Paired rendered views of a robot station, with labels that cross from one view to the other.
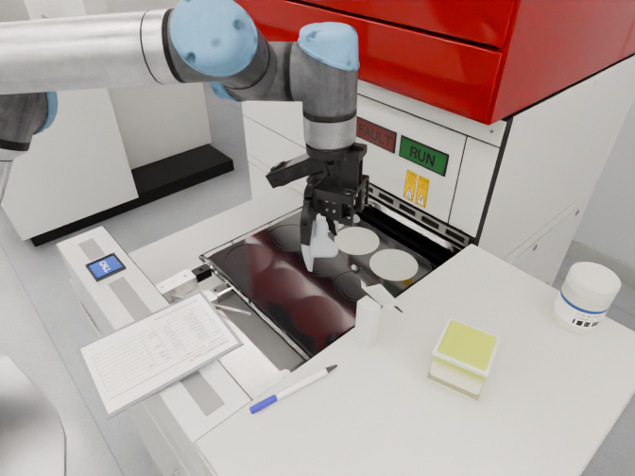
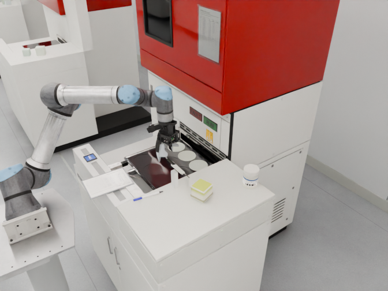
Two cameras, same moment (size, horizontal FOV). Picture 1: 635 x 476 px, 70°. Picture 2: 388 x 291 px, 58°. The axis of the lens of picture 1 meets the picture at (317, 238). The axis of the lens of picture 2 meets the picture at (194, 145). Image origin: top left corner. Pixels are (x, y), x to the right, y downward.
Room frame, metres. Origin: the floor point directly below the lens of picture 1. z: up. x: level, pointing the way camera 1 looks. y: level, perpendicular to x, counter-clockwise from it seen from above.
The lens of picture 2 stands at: (-0.77, -0.30, 2.02)
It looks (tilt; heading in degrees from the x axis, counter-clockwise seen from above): 34 degrees down; 6
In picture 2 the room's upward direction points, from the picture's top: straight up
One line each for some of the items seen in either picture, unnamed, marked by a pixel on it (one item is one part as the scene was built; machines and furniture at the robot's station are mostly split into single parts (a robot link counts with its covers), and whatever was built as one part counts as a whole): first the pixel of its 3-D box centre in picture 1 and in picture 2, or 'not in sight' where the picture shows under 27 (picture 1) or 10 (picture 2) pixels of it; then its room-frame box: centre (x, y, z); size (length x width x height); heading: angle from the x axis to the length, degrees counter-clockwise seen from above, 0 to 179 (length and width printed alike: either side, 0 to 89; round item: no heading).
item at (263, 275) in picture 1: (320, 262); (170, 162); (0.73, -0.01, 0.90); 0.34 x 0.34 x 0.01; 41
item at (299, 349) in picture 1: (249, 303); (140, 174); (0.61, 0.13, 0.90); 0.38 x 0.01 x 0.01; 41
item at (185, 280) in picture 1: (175, 285); (114, 167); (0.66, 0.28, 0.89); 0.08 x 0.03 x 0.03; 131
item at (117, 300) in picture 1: (145, 334); (102, 182); (0.54, 0.31, 0.89); 0.55 x 0.09 x 0.14; 41
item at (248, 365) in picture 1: (219, 342); (127, 187); (0.54, 0.18, 0.87); 0.36 x 0.08 x 0.03; 41
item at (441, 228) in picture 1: (386, 197); (201, 139); (0.88, -0.16, 0.96); 0.44 x 0.01 x 0.02; 41
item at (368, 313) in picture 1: (375, 306); (177, 173); (0.47, -0.09, 1.03); 0.06 x 0.04 x 0.13; 131
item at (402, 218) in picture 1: (382, 221); (200, 149); (0.88, -0.16, 0.89); 0.44 x 0.02 x 0.10; 41
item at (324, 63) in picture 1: (327, 72); (163, 99); (0.61, -0.01, 1.33); 0.09 x 0.08 x 0.11; 82
